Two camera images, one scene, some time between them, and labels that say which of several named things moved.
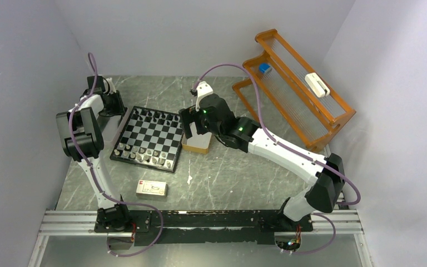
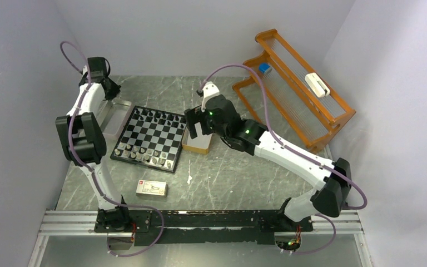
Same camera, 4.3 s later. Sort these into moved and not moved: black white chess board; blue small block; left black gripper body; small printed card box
Moved: left black gripper body
Not moved: small printed card box; black white chess board; blue small block
